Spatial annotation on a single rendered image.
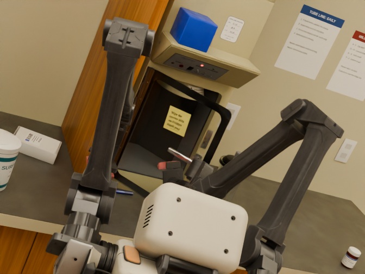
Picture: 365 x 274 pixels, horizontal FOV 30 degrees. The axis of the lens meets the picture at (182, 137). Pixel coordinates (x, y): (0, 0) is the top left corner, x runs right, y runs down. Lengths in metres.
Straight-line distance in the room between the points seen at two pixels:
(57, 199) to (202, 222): 0.82
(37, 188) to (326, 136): 0.93
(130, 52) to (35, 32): 1.15
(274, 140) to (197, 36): 0.46
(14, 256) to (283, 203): 0.86
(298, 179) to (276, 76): 1.25
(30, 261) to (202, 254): 0.83
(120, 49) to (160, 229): 0.37
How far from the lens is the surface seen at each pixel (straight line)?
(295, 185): 1.62
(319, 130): 1.65
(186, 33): 2.02
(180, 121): 2.11
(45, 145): 2.33
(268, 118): 2.90
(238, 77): 2.17
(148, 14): 2.03
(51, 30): 2.51
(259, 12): 2.21
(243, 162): 1.78
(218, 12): 2.15
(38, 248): 2.07
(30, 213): 2.00
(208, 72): 2.14
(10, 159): 1.99
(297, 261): 2.44
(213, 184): 1.81
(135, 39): 1.41
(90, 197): 1.49
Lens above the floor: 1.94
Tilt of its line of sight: 19 degrees down
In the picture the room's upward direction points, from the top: 24 degrees clockwise
